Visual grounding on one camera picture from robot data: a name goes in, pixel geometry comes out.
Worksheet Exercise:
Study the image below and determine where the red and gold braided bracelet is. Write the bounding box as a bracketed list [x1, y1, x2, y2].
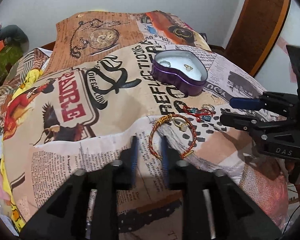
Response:
[149, 114, 197, 160]

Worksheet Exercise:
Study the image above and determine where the purple heart-shaped tin box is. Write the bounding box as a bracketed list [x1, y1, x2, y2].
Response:
[151, 50, 208, 97]

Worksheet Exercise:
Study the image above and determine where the yellow cloth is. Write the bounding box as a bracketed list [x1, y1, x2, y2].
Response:
[19, 69, 44, 90]

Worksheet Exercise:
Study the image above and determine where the brown wooden door frame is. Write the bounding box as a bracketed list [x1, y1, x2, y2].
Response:
[224, 0, 292, 77]

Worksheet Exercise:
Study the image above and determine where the grey plush toy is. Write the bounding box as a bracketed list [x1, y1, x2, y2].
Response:
[0, 24, 30, 53]

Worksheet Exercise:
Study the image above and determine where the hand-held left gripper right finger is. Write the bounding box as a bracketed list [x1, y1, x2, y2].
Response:
[161, 135, 283, 240]

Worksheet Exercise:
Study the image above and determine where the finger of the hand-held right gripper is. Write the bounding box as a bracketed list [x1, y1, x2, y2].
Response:
[229, 91, 298, 117]
[219, 112, 300, 159]

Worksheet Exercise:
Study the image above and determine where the red and blue bracelet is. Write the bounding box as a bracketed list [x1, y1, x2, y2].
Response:
[182, 105, 215, 123]

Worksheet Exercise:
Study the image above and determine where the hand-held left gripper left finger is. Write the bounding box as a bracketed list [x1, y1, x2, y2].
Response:
[19, 135, 140, 240]

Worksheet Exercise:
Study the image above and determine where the newspaper print blanket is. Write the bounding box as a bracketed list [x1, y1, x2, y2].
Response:
[0, 10, 289, 240]

